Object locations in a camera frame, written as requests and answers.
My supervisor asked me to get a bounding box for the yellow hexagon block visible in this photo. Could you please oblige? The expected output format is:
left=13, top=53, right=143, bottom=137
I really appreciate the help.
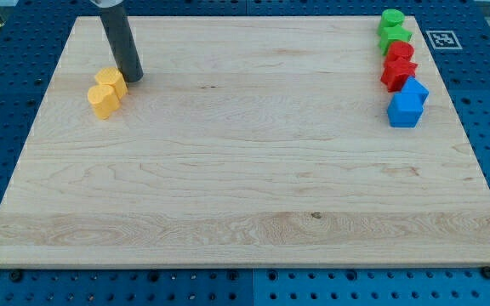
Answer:
left=94, top=66, right=128, bottom=99

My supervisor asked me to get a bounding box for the yellow heart block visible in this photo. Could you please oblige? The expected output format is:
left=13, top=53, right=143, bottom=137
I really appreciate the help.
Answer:
left=87, top=84, right=121, bottom=120

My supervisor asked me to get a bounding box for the wooden board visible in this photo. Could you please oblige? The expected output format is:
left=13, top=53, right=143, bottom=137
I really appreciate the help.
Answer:
left=0, top=15, right=490, bottom=269

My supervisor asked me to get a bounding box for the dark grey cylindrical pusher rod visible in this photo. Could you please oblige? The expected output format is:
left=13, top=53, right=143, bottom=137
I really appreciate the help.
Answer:
left=99, top=2, right=144, bottom=82

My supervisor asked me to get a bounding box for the blue pentagon block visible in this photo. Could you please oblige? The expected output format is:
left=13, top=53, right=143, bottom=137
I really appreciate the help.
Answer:
left=387, top=93, right=424, bottom=128

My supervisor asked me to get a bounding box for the red star block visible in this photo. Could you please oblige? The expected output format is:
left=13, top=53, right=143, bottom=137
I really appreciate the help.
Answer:
left=380, top=59, right=419, bottom=93

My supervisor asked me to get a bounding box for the blue triangle block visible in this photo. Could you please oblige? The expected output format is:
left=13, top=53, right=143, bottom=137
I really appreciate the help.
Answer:
left=401, top=76, right=430, bottom=105

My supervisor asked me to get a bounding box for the red cylinder block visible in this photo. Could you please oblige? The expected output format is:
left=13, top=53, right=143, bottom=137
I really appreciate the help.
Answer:
left=384, top=41, right=415, bottom=66

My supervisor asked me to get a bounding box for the green star block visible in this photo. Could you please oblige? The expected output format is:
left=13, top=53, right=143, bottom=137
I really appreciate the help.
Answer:
left=379, top=25, right=413, bottom=55

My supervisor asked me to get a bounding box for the green cylinder block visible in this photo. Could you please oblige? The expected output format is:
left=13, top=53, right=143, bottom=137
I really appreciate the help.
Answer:
left=377, top=8, right=405, bottom=36

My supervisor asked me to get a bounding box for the white fiducial marker tag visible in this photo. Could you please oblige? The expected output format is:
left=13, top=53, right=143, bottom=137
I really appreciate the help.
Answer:
left=426, top=30, right=463, bottom=50

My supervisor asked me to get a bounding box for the silver rod mount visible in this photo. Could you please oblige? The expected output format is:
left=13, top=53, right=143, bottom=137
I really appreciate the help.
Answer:
left=90, top=0, right=123, bottom=9

